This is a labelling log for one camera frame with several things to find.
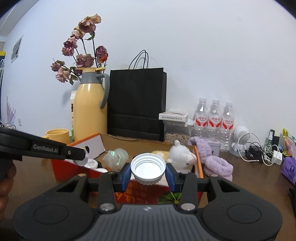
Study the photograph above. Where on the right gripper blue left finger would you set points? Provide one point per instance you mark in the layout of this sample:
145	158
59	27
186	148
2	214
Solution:
124	176

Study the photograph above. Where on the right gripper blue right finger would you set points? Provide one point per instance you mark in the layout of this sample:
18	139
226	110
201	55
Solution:
171	174

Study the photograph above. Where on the iridescent plastic item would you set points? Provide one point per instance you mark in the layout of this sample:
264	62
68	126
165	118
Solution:
115	159

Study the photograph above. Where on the white yellow plush toy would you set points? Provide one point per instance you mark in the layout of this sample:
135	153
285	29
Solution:
181	158

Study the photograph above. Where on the white plastic jar lid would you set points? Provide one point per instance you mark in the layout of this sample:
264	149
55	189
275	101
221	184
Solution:
148	168

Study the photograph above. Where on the white round charger disc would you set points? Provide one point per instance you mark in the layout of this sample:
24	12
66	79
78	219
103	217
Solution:
91	164

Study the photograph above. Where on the red orange cardboard box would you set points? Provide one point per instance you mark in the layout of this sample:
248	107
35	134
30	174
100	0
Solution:
99	144

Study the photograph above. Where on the clear seed container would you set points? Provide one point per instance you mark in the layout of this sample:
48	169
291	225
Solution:
176	130

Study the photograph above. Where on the purple fluffy headband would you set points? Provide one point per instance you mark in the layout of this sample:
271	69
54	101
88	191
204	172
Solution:
212	164

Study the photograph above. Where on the yellow mug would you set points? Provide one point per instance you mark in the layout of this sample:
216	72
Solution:
59	135

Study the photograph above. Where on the left water bottle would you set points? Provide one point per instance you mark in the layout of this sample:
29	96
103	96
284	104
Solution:
201	119

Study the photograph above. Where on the water bottle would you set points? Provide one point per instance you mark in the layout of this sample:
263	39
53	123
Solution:
215	120
201	119
228	118

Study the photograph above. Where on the milk carton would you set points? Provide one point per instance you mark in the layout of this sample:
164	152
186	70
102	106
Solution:
72	97

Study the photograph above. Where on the white flat box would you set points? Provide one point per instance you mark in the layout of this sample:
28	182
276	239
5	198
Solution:
173	116

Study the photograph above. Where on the black paper shopping bag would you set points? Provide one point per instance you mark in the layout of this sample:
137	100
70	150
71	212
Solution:
136	98

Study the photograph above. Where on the middle water bottle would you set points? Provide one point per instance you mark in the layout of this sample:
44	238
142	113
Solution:
215	120

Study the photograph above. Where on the right water bottle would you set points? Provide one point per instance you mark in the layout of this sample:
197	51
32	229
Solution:
228	118

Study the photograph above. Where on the small white desk fan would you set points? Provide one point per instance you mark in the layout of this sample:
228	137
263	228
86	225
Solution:
241	136

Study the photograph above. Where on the yellow thermos jug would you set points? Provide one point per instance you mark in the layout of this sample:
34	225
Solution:
90	103

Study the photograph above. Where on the white usb charger plug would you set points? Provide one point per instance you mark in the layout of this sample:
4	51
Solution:
276	158

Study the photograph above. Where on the purple tissue pack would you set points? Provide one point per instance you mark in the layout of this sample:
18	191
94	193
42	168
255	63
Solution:
289	169

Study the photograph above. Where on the dried pink rose bouquet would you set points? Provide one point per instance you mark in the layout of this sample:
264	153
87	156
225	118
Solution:
81	47

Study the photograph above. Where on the colourful snack packet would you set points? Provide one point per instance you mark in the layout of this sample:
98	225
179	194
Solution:
289	143

